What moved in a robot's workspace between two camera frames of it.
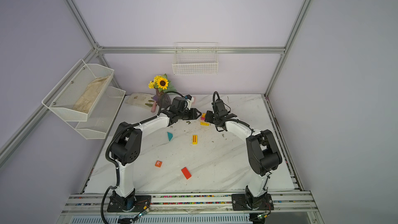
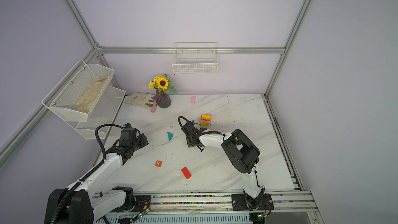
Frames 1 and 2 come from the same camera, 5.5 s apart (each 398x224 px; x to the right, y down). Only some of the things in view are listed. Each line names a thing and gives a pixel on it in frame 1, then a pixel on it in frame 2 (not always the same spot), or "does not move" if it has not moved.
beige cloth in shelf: (84, 102) does not move
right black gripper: (208, 116) → (188, 142)
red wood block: (186, 172) does not move
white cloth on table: (141, 99) does not move
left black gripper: (194, 114) → (142, 139)
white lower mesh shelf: (101, 115) does not move
